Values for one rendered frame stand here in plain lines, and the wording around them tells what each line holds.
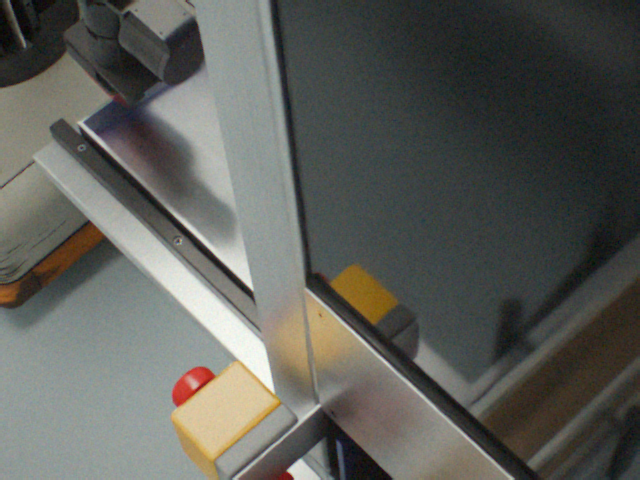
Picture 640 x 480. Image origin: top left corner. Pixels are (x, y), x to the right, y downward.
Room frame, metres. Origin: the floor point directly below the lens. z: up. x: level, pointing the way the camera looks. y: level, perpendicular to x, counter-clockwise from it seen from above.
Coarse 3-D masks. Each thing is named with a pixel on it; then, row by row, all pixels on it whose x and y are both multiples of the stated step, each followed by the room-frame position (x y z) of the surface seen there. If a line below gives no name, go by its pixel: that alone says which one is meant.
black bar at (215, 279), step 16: (64, 128) 0.82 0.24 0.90; (64, 144) 0.80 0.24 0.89; (80, 144) 0.79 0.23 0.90; (80, 160) 0.78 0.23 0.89; (96, 160) 0.77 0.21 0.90; (96, 176) 0.76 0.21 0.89; (112, 176) 0.75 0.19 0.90; (112, 192) 0.74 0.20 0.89; (128, 192) 0.73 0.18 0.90; (128, 208) 0.72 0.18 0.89; (144, 208) 0.71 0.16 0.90; (144, 224) 0.70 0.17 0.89; (160, 224) 0.69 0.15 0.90; (160, 240) 0.68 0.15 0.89; (176, 240) 0.67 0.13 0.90; (176, 256) 0.66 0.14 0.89; (192, 256) 0.65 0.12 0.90; (192, 272) 0.64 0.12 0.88; (208, 272) 0.63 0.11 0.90; (224, 272) 0.62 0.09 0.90; (208, 288) 0.62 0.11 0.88; (224, 288) 0.61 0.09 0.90; (240, 288) 0.61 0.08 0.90; (240, 304) 0.59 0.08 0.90; (256, 320) 0.57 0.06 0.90
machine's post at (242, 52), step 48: (240, 0) 0.44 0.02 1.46; (240, 48) 0.44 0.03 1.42; (240, 96) 0.45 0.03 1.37; (288, 96) 0.43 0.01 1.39; (240, 144) 0.46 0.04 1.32; (288, 144) 0.43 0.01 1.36; (240, 192) 0.46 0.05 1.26; (288, 192) 0.43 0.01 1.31; (288, 240) 0.43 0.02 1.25; (288, 288) 0.44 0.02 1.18; (288, 336) 0.44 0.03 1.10; (288, 384) 0.45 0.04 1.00; (336, 432) 0.43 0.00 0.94
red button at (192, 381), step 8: (200, 368) 0.47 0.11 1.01; (208, 368) 0.47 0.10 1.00; (184, 376) 0.46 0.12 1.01; (192, 376) 0.46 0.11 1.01; (200, 376) 0.46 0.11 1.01; (208, 376) 0.46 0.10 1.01; (176, 384) 0.46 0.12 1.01; (184, 384) 0.46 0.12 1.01; (192, 384) 0.46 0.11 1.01; (200, 384) 0.45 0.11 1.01; (176, 392) 0.45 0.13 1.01; (184, 392) 0.45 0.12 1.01; (192, 392) 0.45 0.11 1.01; (176, 400) 0.45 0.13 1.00; (184, 400) 0.45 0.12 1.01
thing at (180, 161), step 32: (160, 96) 0.86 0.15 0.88; (192, 96) 0.85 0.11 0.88; (96, 128) 0.82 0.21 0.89; (128, 128) 0.82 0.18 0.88; (160, 128) 0.82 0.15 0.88; (192, 128) 0.81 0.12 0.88; (128, 160) 0.78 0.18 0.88; (160, 160) 0.77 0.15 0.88; (192, 160) 0.77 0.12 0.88; (224, 160) 0.77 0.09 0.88; (160, 192) 0.74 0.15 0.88; (192, 192) 0.73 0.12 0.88; (224, 192) 0.73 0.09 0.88; (192, 224) 0.69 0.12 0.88; (224, 224) 0.69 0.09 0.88; (224, 256) 0.65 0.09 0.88
